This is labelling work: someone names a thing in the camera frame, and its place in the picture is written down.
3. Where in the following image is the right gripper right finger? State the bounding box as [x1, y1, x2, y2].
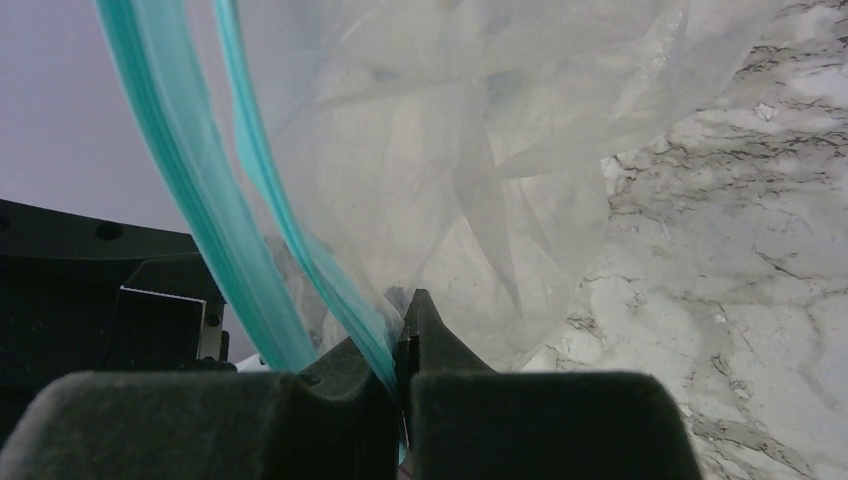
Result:
[398, 289, 702, 479]

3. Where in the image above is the clear zip top bag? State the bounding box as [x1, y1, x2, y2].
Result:
[94, 0, 783, 465]

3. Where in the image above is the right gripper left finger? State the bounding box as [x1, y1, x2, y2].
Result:
[1, 340, 399, 479]

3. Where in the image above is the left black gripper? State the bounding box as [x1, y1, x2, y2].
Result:
[1, 200, 230, 437]

